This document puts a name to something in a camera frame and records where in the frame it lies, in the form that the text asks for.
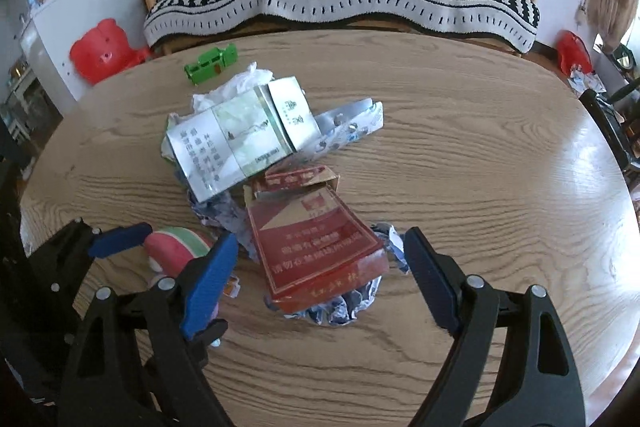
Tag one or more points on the red plastic stool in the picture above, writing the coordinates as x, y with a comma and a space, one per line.
104, 51

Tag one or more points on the white green cigarette pack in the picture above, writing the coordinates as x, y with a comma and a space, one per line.
236, 139

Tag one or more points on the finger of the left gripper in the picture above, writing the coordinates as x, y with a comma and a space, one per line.
109, 243

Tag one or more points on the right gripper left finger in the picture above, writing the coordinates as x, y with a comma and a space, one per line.
138, 359

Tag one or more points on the red bag by wall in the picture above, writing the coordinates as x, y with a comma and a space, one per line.
572, 53

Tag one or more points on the white cabinet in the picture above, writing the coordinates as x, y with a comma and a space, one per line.
53, 29

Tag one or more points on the red green striped ball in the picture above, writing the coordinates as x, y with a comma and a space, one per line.
171, 249

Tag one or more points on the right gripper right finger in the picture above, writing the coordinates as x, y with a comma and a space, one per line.
537, 382

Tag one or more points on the white blue printed wrapper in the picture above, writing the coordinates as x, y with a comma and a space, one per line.
344, 125

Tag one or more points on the green plastic toy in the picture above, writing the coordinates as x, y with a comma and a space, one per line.
211, 64

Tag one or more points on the red cigarette pack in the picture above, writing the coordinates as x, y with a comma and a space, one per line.
312, 247

